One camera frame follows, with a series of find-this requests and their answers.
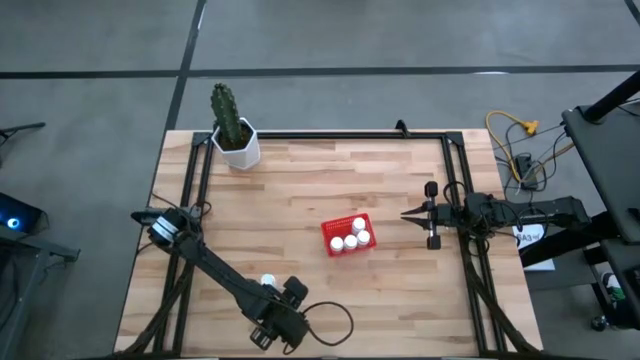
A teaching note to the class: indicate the black power adapter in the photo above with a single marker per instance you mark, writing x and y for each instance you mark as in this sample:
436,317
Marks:
526,167

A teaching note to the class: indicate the white pill bottle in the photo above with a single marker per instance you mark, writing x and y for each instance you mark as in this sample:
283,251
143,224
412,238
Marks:
350,242
268,279
358,223
363,237
336,244

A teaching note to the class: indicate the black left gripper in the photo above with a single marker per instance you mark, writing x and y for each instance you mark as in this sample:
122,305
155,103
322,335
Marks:
275,315

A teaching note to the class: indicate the red plastic basket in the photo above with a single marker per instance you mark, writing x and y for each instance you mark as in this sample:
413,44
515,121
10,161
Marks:
334,229

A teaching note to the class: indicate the black aluminium table frame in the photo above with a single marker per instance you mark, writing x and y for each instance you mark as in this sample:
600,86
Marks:
350,135

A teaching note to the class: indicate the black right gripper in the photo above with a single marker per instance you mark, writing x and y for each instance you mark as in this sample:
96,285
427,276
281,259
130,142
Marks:
450,215

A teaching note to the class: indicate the white planter pot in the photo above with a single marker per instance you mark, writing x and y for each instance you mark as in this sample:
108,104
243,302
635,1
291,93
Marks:
245,155

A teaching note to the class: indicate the black device with blue light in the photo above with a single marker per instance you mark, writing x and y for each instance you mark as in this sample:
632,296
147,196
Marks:
25,215

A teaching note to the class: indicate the black clamp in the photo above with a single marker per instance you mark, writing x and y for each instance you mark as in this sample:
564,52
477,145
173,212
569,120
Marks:
401,128

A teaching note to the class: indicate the black equipment cart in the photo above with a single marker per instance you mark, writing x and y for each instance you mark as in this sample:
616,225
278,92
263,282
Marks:
610,160

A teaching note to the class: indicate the green cactus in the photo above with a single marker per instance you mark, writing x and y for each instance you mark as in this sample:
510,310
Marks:
225,112

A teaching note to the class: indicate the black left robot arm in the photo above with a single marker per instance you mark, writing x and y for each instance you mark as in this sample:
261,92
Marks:
220,272

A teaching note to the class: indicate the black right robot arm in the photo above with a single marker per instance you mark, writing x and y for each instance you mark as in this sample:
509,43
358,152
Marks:
550,207

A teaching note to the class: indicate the white paper label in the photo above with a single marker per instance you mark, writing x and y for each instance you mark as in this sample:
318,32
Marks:
535,235

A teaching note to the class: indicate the black caster wheel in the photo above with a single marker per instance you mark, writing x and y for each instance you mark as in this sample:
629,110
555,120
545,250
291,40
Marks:
599,323

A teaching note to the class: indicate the black metal stand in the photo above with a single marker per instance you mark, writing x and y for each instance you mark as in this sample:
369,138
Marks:
30,250

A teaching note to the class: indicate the black tripod leg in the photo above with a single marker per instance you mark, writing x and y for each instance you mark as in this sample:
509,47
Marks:
22,129

